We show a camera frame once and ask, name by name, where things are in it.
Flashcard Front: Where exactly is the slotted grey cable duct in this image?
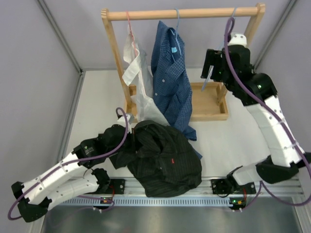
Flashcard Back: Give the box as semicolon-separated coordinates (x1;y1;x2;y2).
60;197;244;207

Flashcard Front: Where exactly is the wooden clothes rack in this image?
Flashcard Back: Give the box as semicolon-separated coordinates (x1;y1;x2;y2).
101;3;265;121

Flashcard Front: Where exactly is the white shirt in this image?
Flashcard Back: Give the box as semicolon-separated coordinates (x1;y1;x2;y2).
122;27;169;126

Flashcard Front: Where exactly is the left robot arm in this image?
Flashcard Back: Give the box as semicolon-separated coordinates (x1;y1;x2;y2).
11;124;135;223

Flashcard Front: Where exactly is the light blue hanger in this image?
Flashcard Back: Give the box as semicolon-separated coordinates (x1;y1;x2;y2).
201;7;237;92

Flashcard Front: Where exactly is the pink wire hanger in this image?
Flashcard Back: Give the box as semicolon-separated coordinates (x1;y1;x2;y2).
126;11;139;58

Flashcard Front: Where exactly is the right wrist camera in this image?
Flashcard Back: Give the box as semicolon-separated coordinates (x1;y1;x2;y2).
228;33;247;48

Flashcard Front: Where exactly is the blue checked shirt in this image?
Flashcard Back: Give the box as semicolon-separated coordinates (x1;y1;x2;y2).
150;20;204;160

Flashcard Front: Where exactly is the black striped shirt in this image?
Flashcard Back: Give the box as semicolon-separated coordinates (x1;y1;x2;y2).
110;120;202;198

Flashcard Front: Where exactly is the aluminium mounting rail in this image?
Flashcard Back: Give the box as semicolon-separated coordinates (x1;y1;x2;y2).
55;176;302;196

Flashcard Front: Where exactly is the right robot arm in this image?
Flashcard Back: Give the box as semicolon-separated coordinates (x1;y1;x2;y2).
201;45;311;193

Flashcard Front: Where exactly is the blue hanger with shirt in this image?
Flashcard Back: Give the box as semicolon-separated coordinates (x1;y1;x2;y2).
173;8;182;56

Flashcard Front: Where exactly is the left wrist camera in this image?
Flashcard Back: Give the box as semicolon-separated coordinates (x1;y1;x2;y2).
117;113;135;133

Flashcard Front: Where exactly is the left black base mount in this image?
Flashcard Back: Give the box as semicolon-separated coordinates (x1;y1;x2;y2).
104;179;125;195

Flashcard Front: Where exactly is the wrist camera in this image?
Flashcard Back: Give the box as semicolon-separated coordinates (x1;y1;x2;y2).
228;33;247;48
117;113;135;133

